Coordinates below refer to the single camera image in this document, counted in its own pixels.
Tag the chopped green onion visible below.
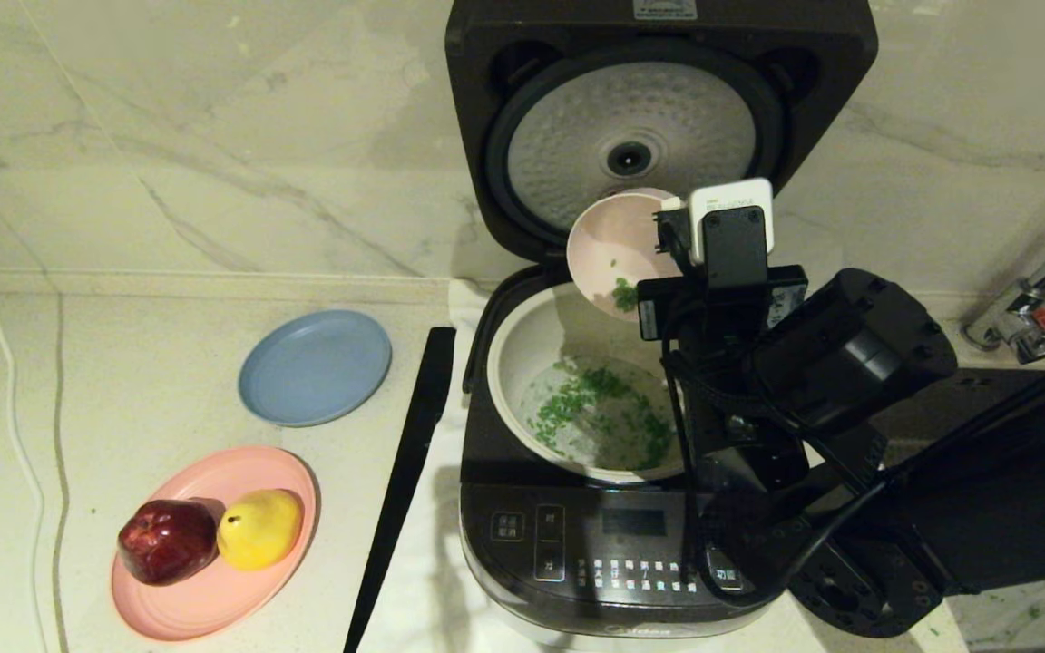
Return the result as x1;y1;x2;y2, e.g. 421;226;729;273
527;258;676;471

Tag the white inner pot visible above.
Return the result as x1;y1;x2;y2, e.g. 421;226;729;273
486;283;700;484

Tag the red apple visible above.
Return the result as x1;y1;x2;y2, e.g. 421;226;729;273
118;499;220;586

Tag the white cloth with green specks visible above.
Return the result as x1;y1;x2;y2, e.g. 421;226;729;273
949;571;1045;650

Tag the yellow pear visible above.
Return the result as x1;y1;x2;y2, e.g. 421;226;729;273
217;489;305;571

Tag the long black flat strip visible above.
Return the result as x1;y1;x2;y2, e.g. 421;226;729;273
343;327;457;653

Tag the pink plastic plate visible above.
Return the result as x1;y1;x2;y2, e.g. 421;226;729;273
112;444;321;641

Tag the black rice cooker base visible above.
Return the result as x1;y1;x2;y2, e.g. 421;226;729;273
459;266;805;641

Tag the chrome faucet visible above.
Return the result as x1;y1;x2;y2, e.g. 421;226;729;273
960;207;1045;365

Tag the blue plastic plate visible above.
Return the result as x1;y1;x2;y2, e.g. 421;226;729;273
239;310;394;428

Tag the pink plastic bowl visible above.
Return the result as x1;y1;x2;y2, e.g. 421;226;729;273
566;188;685;323

